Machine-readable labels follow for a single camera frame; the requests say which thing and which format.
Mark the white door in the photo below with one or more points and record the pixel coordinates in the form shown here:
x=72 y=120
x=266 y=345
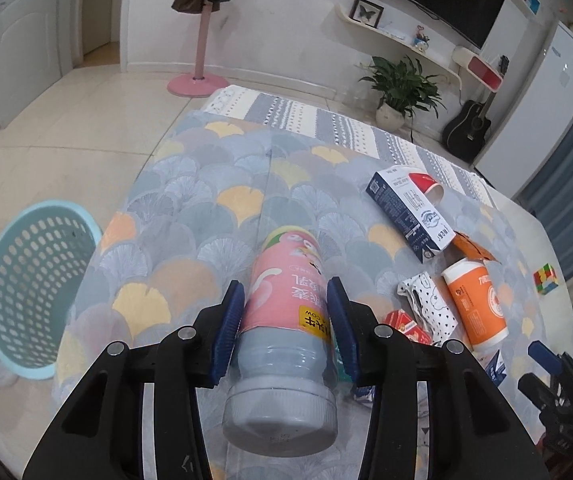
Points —
x=21 y=45

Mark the orange and white cup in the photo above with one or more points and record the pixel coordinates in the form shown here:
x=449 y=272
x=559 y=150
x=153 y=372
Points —
x=474 y=305

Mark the fan pattern tablecloth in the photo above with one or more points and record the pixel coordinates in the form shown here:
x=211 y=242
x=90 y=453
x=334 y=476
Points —
x=191 y=210

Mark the small blue and white carton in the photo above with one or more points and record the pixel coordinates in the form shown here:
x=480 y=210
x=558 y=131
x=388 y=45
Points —
x=495 y=367

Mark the curved white wall shelf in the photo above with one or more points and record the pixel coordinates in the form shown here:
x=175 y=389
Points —
x=391 y=37

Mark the green potted plant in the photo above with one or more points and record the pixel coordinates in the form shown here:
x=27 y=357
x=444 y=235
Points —
x=401 y=85

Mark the pink coat stand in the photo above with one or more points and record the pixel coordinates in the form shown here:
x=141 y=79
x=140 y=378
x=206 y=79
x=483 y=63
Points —
x=197 y=84

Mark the red and white paper cup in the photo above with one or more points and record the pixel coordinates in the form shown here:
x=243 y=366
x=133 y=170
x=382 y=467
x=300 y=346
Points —
x=424 y=182

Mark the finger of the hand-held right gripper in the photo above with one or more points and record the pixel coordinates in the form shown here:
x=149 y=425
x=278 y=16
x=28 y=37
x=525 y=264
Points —
x=536 y=392
x=544 y=356

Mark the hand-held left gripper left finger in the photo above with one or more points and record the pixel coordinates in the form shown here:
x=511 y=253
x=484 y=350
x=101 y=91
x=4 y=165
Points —
x=229 y=330

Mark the red and white shelf box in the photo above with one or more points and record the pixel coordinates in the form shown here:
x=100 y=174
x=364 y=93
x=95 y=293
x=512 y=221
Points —
x=484 y=72

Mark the framed butterfly picture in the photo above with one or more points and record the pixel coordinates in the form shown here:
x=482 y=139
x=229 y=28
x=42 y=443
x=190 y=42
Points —
x=366 y=11

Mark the black guitar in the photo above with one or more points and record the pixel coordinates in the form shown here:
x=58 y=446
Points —
x=466 y=132

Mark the white and blue milk carton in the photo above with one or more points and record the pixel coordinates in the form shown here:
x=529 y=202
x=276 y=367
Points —
x=411 y=210

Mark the teal plastic basket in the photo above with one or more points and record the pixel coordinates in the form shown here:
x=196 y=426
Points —
x=26 y=270

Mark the small colourful figurine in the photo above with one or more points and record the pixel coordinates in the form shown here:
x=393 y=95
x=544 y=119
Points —
x=421 y=39

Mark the black and white patterned pouch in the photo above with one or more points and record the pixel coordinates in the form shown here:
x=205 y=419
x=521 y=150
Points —
x=431 y=305

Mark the pink label plastic bottle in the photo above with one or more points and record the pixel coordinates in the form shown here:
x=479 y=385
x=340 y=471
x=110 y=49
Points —
x=281 y=310

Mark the small red packet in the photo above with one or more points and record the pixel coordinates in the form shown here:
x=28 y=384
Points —
x=406 y=325

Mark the white refrigerator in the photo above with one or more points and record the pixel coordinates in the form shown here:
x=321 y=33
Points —
x=536 y=115

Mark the orange snack packet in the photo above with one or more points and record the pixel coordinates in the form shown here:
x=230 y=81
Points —
x=469 y=247

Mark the grey striped blanket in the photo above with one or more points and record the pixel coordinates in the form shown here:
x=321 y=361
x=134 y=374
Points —
x=316 y=120

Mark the colourful puzzle cube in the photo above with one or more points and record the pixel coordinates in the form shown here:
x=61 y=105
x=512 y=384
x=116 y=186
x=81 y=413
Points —
x=545 y=279

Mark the small black device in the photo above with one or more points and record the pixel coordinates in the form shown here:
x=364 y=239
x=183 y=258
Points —
x=504 y=64

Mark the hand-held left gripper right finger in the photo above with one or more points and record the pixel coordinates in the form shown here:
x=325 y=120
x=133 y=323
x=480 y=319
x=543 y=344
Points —
x=339 y=330

